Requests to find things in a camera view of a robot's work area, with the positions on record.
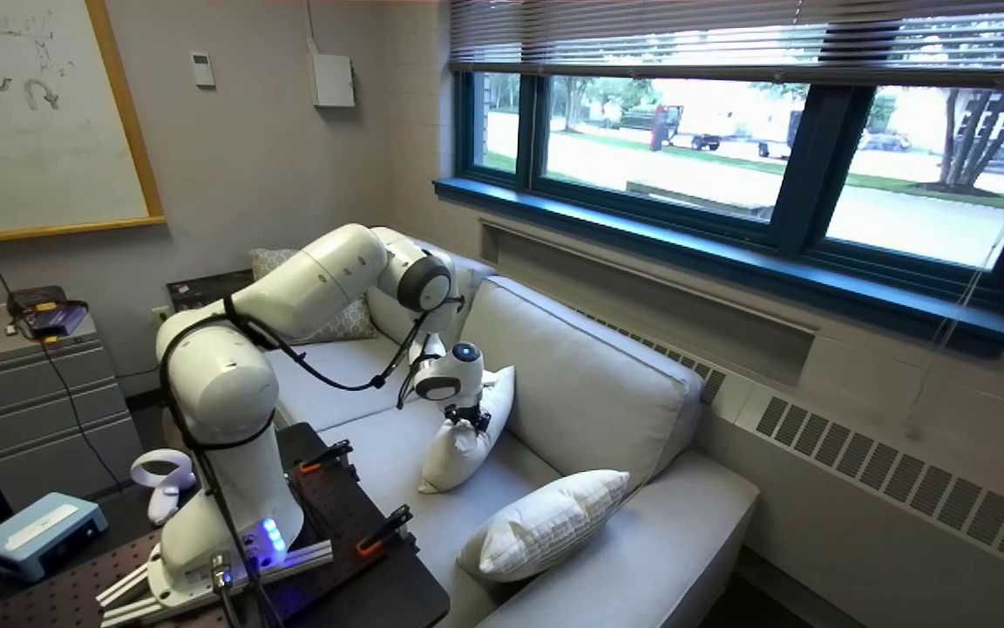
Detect plain white pillow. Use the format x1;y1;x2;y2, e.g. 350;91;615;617
415;362;520;496
479;463;635;587

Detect black robot table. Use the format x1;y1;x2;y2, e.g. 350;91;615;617
0;418;455;628

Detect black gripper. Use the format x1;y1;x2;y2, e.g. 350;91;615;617
443;395;497;441

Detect black orange clamp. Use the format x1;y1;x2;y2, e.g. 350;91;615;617
293;435;356;482
356;501;415;559

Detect grey fabric couch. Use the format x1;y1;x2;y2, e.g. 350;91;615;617
247;221;763;628

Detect perforated brown mat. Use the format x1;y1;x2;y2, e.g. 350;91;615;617
0;528;175;628

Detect black device with blue part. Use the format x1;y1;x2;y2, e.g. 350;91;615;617
8;284;96;341

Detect horizontal window blinds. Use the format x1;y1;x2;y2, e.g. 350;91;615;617
448;0;1004;88

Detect tree trunk outside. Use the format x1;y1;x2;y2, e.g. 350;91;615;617
936;84;1004;196

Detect grey patterned pillow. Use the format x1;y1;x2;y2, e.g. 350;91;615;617
247;245;379;349

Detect white wall thermostat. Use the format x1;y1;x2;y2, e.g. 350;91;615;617
188;50;221;94

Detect white truck outside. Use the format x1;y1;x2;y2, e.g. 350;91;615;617
649;101;809;165

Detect beige radiator cover with grille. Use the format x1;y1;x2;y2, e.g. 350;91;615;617
621;323;1004;628

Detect white wall box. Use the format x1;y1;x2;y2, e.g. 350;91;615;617
310;50;360;114

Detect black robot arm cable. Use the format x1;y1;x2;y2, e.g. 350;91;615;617
154;288;470;628

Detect wide teal framed window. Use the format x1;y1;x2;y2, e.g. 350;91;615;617
434;61;1004;359

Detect wood framed whiteboard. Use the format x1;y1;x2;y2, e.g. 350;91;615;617
0;0;169;250

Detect silver robot base rail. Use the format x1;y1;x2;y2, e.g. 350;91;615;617
96;534;339;628

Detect blue electronics box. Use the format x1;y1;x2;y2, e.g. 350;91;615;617
0;488;111;587

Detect grey filing cabinet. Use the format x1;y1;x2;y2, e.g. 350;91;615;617
0;303;146;512

